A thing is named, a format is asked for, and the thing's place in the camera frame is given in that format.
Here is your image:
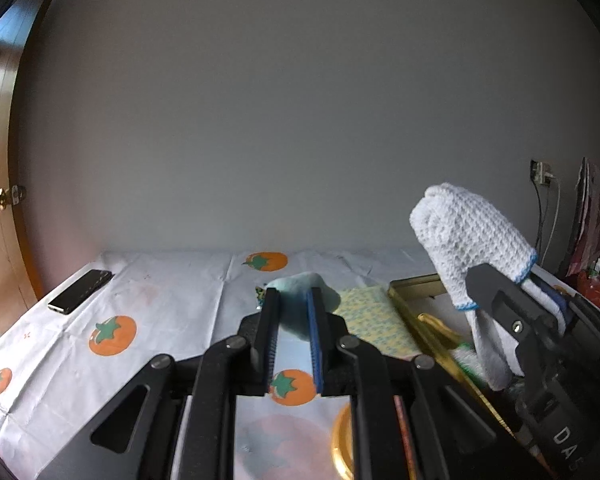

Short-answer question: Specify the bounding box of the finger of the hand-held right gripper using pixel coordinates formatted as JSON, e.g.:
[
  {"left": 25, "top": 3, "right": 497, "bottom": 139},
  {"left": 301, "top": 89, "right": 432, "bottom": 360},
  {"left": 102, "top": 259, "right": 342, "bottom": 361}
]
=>
[
  {"left": 531, "top": 269, "right": 579, "bottom": 322},
  {"left": 467, "top": 262, "right": 566, "bottom": 376}
]

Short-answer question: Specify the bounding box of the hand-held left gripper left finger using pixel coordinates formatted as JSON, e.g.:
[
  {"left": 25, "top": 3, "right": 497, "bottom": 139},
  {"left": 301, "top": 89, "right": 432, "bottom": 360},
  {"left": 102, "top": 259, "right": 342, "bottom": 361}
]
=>
[{"left": 37, "top": 287, "right": 282, "bottom": 480}]

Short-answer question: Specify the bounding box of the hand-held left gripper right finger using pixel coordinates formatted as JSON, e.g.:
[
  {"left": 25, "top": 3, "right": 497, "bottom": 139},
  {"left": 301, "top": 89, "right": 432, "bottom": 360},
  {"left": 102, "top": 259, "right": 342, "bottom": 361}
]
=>
[{"left": 306, "top": 287, "right": 551, "bottom": 480}]

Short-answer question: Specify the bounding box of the pale teal soft cloth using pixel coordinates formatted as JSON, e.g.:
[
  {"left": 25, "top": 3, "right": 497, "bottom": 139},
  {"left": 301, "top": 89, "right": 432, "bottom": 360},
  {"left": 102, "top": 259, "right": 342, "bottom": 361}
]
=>
[{"left": 265, "top": 271, "right": 342, "bottom": 343}]

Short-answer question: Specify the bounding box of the green white striped fuzzy sock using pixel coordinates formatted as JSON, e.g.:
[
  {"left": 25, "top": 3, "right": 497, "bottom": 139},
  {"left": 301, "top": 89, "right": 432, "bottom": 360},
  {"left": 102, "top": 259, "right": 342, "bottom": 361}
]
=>
[{"left": 450, "top": 342, "right": 488, "bottom": 383}]

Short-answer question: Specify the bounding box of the white knit glove blue trim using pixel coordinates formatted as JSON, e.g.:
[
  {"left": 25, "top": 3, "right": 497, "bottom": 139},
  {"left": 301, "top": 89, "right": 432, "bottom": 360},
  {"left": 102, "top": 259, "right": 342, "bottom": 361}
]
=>
[{"left": 410, "top": 183, "right": 566, "bottom": 391}]

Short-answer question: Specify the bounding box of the rectangular gold tin box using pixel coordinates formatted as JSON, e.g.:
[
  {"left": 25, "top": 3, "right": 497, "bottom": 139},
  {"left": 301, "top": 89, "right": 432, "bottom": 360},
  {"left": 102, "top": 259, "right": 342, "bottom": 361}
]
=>
[{"left": 387, "top": 272, "right": 531, "bottom": 441}]

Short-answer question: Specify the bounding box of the floral tissue pack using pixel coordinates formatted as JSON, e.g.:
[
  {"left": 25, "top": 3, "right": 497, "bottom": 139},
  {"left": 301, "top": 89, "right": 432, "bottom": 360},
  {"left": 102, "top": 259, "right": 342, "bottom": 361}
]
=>
[{"left": 332, "top": 285, "right": 423, "bottom": 361}]

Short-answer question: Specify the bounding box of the red patterned bag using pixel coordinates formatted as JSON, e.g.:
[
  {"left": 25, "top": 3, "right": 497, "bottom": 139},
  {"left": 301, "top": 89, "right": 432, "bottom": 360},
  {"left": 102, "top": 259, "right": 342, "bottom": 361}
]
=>
[{"left": 567, "top": 157, "right": 600, "bottom": 276}]

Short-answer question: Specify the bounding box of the white orange-fruit printed tablecloth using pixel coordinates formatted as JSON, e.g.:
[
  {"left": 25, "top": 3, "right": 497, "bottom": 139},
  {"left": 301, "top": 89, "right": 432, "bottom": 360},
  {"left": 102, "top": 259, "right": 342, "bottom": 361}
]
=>
[{"left": 0, "top": 249, "right": 576, "bottom": 480}]

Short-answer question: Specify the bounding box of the black smartphone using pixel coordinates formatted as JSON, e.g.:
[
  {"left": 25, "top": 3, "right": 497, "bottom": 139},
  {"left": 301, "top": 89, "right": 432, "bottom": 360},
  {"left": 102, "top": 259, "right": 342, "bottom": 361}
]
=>
[{"left": 48, "top": 269, "right": 114, "bottom": 315}]

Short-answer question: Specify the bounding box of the wooden door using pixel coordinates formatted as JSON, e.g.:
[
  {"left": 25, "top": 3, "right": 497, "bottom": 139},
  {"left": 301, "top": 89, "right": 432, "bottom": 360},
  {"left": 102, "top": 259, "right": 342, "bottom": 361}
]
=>
[{"left": 0, "top": 0, "right": 56, "bottom": 338}]

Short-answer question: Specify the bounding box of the brass door knob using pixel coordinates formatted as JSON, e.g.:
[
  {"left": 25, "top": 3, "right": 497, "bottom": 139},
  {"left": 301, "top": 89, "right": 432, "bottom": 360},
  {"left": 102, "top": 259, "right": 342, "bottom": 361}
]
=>
[{"left": 0, "top": 185, "right": 27, "bottom": 212}]

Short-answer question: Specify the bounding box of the black cable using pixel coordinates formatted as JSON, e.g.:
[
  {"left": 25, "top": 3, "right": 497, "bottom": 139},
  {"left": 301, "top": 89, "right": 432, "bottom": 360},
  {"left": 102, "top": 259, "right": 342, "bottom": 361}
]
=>
[{"left": 532, "top": 180, "right": 549, "bottom": 261}]

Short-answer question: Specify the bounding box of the wall socket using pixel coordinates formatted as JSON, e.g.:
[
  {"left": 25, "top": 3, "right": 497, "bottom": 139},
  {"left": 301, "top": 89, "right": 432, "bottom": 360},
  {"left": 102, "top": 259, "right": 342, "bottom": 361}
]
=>
[{"left": 530, "top": 158, "right": 556, "bottom": 186}]

